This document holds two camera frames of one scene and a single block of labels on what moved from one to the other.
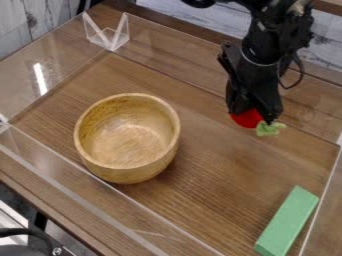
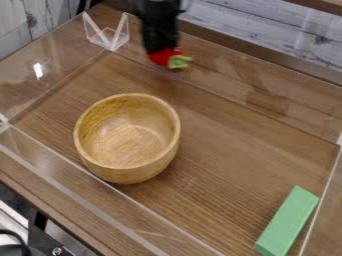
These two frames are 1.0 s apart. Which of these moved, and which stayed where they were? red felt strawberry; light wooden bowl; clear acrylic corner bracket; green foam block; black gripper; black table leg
Moved: red felt strawberry; black gripper
Stayed: light wooden bowl; green foam block; black table leg; clear acrylic corner bracket
